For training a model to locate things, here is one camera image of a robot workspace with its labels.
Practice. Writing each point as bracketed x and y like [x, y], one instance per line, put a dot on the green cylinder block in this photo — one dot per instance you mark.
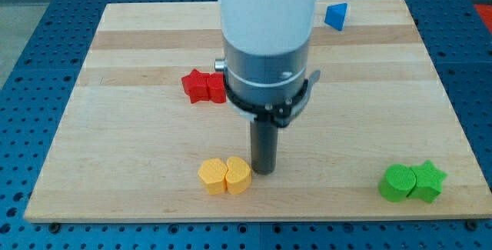
[397, 183]

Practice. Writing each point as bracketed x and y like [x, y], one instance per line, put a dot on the blue triangle block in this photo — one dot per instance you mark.
[335, 16]

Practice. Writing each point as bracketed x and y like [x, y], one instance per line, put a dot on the yellow hexagon block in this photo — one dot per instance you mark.
[212, 175]

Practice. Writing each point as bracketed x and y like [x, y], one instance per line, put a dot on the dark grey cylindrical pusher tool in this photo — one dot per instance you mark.
[264, 142]

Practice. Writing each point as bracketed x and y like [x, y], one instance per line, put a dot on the red object at right edge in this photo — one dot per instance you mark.
[485, 13]

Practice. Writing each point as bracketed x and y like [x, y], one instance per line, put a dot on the yellow heart block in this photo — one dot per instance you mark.
[239, 175]

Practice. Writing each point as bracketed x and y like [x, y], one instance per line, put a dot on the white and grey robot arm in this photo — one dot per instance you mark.
[265, 57]

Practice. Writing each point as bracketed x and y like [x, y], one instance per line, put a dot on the red star block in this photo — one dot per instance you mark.
[195, 86]

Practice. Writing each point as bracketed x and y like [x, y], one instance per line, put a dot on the green star block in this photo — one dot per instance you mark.
[429, 182]

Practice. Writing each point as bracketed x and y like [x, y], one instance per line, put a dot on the light wooden board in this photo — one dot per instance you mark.
[129, 144]

